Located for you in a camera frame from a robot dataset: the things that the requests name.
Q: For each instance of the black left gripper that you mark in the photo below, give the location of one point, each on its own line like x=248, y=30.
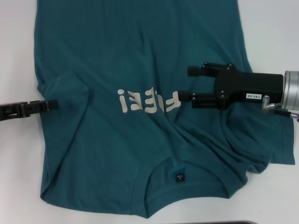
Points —
x=10, y=112

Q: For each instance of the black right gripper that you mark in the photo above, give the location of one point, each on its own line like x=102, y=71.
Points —
x=252, y=87

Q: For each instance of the teal printed t-shirt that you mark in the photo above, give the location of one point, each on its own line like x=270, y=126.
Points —
x=116, y=46

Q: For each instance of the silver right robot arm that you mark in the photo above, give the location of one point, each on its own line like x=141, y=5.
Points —
x=292, y=89

